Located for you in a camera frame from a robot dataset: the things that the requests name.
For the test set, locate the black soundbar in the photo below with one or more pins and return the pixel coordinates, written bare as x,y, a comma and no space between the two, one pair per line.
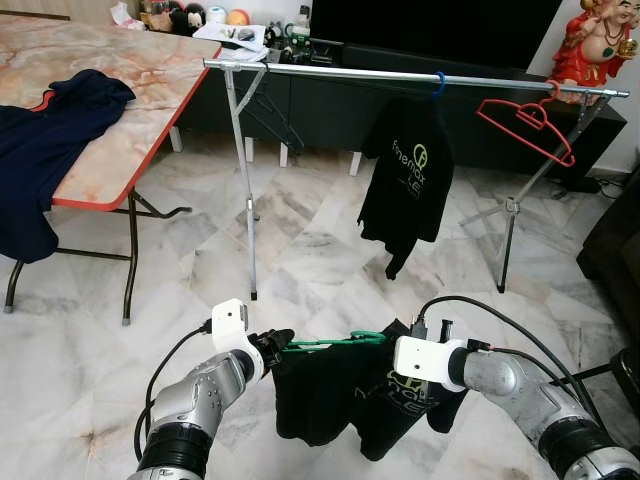
430,58

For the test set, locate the orange toy ball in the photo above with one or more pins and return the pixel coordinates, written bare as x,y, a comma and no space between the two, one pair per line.
239,16

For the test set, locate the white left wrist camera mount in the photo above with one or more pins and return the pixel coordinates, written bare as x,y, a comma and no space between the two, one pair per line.
230,322

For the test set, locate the white tissue packet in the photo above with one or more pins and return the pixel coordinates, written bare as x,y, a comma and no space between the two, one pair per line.
125,15

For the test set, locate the white teal toy ball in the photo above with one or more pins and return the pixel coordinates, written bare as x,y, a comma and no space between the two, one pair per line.
216,14

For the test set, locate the black t-shirt green logo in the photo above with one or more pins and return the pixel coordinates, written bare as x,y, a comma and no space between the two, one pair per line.
405,190
330,400

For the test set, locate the red laughing Buddha statue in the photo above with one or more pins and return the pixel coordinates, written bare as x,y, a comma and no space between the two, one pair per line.
590,50

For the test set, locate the stack of white papers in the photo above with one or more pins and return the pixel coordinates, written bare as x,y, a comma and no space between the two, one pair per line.
230,36

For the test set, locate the red plastic hanger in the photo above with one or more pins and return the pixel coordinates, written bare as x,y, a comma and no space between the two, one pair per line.
532,115

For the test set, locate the light wooden cabinet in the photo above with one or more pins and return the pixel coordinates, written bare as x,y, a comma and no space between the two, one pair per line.
60,8

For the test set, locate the silver metal clothes rack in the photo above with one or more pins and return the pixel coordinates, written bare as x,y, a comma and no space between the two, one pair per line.
340,72

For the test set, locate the navy blue garment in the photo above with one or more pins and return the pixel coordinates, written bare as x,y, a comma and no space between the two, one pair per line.
40,150

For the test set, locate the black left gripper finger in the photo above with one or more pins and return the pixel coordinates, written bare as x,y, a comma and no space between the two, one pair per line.
285,335
283,346

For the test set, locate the black TV cabinet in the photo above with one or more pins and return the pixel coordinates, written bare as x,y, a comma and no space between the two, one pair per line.
330,115

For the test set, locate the black television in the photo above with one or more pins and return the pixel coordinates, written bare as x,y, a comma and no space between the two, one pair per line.
430,30

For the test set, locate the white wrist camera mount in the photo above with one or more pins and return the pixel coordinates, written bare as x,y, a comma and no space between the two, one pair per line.
425,362
230,322

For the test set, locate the blue plastic hanger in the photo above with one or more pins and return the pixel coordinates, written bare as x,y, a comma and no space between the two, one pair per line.
443,88

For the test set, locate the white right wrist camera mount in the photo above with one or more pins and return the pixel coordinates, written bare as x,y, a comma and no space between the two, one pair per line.
425,362

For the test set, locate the black plush toy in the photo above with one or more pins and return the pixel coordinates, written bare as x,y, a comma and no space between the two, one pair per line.
185,18

